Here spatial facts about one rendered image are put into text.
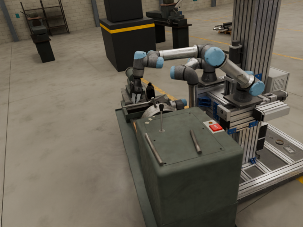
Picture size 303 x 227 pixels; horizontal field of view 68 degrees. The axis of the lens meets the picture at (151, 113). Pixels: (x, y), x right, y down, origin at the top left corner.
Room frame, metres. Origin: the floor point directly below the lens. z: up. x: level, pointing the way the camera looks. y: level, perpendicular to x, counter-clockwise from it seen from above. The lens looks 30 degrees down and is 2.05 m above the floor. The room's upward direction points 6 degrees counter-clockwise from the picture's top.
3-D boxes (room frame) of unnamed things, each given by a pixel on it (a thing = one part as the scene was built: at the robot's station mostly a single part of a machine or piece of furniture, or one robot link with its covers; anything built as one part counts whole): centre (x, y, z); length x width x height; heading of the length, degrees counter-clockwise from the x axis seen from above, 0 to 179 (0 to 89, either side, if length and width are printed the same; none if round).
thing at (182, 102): (1.83, -0.27, 1.07); 0.11 x 0.08 x 0.09; 102
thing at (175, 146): (1.12, -0.17, 1.06); 0.59 x 0.48 x 0.39; 12
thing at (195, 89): (1.75, -0.38, 1.18); 0.12 x 0.11 x 0.49; 147
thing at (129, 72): (2.69, 0.18, 1.01); 0.30 x 0.20 x 0.29; 12
